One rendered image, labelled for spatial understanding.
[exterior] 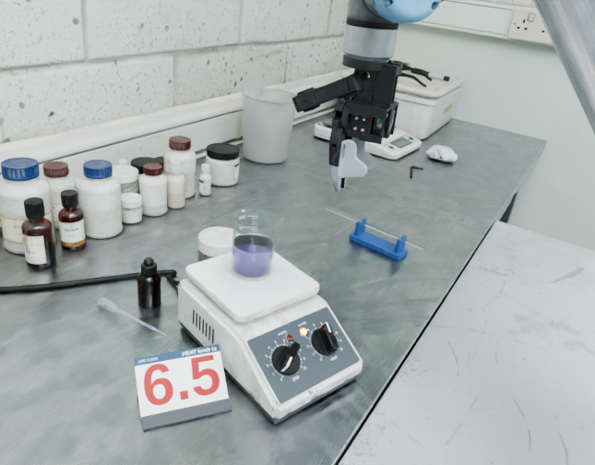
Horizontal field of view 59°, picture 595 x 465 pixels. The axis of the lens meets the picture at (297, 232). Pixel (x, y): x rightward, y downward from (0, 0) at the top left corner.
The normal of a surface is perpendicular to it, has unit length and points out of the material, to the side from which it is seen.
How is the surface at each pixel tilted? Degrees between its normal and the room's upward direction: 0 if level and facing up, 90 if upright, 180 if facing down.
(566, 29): 119
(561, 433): 0
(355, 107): 89
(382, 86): 89
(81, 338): 0
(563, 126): 90
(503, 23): 90
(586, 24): 108
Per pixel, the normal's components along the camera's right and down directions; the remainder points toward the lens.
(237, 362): -0.76, 0.22
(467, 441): 0.11, -0.88
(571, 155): -0.51, 0.34
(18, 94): 0.85, 0.32
